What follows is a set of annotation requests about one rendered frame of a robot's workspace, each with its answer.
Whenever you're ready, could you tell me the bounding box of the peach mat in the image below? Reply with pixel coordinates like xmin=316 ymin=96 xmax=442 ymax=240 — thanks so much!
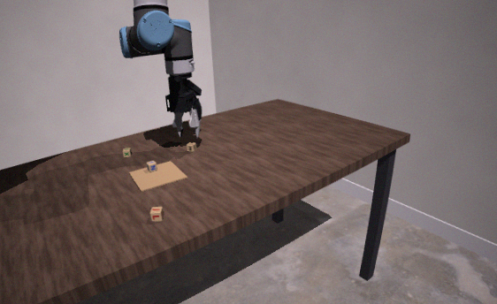
xmin=129 ymin=161 xmax=187 ymax=192

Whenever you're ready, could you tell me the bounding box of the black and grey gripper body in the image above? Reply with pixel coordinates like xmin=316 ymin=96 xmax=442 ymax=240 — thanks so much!
xmin=165 ymin=73 xmax=197 ymax=113

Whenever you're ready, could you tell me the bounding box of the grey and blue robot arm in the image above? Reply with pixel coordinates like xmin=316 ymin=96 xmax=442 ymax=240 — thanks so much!
xmin=119 ymin=0 xmax=195 ymax=76

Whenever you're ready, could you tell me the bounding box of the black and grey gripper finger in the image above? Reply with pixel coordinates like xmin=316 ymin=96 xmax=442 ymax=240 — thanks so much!
xmin=189 ymin=98 xmax=202 ymax=138
xmin=172 ymin=112 xmax=184 ymax=137

